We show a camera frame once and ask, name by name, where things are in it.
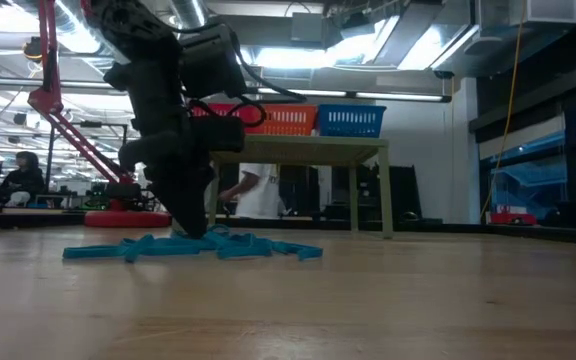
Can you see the black security camera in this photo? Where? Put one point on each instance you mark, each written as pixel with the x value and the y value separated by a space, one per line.
pixel 443 74

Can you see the blue plastic basket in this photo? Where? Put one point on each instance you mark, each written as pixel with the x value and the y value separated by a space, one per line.
pixel 350 121

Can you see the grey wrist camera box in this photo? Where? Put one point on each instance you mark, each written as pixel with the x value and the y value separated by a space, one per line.
pixel 213 60

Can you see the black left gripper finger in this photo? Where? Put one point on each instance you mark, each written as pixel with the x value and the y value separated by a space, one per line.
pixel 199 195
pixel 175 195

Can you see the black cabinet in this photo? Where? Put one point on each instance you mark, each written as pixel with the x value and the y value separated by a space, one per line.
pixel 405 192

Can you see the red plastic basket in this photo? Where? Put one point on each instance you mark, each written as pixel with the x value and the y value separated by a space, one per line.
pixel 255 112

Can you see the silver air duct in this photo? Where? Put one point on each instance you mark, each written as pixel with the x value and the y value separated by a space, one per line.
pixel 188 12

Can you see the beige table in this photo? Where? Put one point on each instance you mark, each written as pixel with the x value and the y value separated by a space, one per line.
pixel 308 150

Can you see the red box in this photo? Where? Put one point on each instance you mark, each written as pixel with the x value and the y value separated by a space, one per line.
pixel 512 218

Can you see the grey ceiling air unit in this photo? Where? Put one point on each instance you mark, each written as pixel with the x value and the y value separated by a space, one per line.
pixel 543 10

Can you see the long ceiling light bar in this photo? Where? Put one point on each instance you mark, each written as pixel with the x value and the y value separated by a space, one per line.
pixel 368 94

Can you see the red articulated stand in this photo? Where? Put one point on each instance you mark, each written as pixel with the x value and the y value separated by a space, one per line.
pixel 75 137

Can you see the person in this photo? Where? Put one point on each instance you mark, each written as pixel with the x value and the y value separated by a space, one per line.
pixel 263 195
pixel 23 180

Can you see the orange plastic basket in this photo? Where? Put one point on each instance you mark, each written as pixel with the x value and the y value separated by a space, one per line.
pixel 288 120

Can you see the dark low bench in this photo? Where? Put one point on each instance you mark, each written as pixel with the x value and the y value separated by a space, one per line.
pixel 28 219

